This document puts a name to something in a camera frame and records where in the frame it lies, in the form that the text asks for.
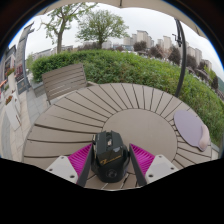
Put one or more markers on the lilac mouse pad with wrist rest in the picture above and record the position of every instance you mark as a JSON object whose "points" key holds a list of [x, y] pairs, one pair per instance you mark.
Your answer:
{"points": [[190, 128]]}

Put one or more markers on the beige parasol canopy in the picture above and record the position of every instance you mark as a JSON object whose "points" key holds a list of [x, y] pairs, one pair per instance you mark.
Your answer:
{"points": [[133, 3]]}

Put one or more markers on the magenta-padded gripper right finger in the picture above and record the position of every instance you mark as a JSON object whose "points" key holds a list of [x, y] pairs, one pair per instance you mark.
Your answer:
{"points": [[144, 160]]}

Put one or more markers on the grey slatted outdoor chair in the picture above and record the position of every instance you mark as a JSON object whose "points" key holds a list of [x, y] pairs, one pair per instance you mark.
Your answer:
{"points": [[65, 80]]}

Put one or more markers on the dark curved parasol pole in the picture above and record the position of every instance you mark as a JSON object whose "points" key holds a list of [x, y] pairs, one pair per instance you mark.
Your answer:
{"points": [[182, 60]]}

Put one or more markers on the thin sparse-leaved tree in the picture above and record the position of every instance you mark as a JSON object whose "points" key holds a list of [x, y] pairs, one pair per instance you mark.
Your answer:
{"points": [[60, 33]]}

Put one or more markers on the round leafy tree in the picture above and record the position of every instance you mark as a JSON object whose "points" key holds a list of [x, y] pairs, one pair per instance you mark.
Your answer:
{"points": [[100, 26]]}

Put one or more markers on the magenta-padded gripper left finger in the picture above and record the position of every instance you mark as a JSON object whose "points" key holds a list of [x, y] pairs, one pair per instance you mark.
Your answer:
{"points": [[79, 160]]}

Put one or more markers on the black computer mouse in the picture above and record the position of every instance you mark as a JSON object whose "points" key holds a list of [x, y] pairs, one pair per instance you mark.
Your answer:
{"points": [[110, 156]]}

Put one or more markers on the white flower planter box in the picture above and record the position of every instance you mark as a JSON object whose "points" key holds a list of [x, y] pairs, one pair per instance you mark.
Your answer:
{"points": [[12, 115]]}

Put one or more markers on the distant apartment buildings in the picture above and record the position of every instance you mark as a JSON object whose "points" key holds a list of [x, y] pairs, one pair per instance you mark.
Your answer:
{"points": [[141, 36]]}

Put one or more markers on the tall grey sign pillar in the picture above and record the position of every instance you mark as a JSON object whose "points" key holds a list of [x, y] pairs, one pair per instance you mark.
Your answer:
{"points": [[21, 53]]}

